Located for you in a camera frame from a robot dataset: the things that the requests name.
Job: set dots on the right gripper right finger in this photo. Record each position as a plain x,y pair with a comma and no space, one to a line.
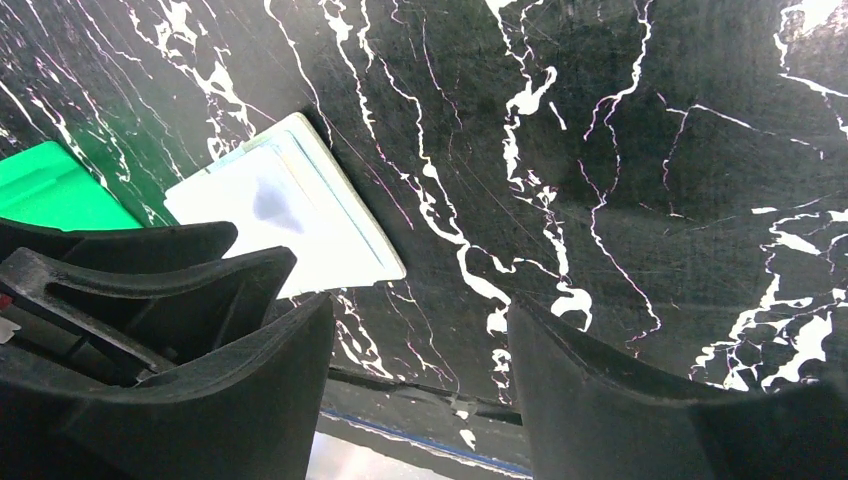
589,411

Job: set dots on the green plastic bin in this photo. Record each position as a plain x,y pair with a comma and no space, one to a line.
45,186

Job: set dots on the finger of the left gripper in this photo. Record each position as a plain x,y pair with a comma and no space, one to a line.
121,328
145,250

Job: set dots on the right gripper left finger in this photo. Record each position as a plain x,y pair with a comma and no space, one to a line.
245,411

